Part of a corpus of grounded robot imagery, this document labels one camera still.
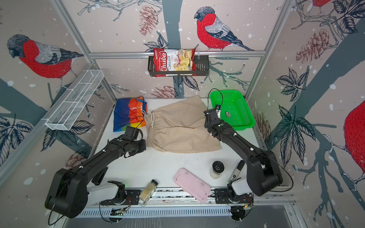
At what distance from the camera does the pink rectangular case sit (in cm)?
74

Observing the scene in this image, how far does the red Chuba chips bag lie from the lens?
873 millimetres

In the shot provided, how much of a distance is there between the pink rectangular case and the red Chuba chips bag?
2.02 ft
